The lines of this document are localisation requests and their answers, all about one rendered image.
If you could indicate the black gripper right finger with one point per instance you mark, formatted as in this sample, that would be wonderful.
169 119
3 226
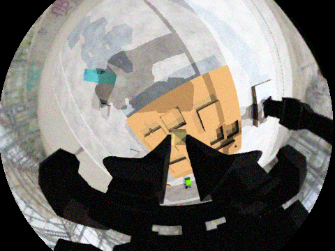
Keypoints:
210 167

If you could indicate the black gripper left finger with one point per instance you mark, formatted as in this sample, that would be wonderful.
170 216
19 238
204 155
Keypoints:
151 168

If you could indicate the small green block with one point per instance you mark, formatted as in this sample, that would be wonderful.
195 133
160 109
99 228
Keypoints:
188 181

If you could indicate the teal block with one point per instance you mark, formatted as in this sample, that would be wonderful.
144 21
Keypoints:
99 76

